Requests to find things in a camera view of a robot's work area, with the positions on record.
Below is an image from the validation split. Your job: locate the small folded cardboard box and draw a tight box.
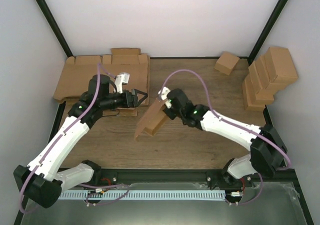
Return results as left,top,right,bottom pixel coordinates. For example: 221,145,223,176
214,51,240,76

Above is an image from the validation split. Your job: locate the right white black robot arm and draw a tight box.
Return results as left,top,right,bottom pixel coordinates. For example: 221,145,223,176
158,87,287,187

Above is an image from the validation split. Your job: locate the purple cable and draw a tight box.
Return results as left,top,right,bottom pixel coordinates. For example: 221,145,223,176
18,62,131,215
161,69,293,207

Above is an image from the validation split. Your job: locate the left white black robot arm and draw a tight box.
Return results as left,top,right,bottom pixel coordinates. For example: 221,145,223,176
13,72,148,208

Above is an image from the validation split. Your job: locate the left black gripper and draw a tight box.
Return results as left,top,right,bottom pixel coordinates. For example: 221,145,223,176
101,89,148,111

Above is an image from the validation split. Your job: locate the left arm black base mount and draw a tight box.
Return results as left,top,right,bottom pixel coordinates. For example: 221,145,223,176
77,168,118,188

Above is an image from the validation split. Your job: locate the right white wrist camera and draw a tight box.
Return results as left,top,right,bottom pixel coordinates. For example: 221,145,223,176
158,86,172,109

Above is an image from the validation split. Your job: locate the black frame post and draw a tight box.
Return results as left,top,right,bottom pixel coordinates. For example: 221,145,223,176
35,0,74,58
247,0,289,66

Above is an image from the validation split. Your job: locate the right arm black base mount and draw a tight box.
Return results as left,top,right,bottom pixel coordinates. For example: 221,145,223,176
205,158,243,190

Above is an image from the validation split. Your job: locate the black aluminium frame rail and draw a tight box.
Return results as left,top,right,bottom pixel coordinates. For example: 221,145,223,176
32,168,296,186

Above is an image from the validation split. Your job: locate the right black frame post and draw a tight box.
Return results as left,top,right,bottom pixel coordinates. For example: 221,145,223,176
247,0,289,66

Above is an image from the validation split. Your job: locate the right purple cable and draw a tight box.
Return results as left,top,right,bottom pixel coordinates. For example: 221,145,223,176
161,69,293,207

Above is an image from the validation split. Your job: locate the lowest stacked folded cardboard box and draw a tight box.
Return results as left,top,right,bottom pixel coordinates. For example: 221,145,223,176
242,74,265,112

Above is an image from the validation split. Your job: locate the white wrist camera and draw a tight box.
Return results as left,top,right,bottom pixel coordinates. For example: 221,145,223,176
158,86,172,109
114,72,130,94

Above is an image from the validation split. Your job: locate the left black frame post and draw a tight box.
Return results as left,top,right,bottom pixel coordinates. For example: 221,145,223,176
35,0,74,58

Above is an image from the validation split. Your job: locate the light blue slotted cable duct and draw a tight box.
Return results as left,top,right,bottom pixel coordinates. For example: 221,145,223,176
58,190,226,201

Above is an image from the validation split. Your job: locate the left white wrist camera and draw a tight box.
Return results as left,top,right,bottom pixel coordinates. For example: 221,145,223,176
114,72,130,94

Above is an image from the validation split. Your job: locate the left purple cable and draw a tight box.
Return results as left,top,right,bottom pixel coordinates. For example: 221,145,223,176
18,62,131,215

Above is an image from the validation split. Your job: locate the stack of flat cardboard sheets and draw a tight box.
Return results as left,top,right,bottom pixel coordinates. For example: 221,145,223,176
53,48,150,104

